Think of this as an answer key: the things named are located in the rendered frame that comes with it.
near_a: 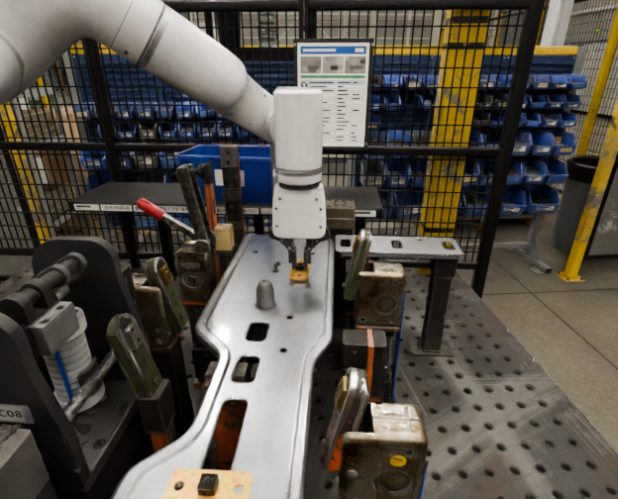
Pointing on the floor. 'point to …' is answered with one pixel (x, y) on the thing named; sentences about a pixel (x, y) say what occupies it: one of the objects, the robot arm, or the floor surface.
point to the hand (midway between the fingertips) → (300, 256)
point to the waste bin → (573, 200)
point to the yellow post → (453, 117)
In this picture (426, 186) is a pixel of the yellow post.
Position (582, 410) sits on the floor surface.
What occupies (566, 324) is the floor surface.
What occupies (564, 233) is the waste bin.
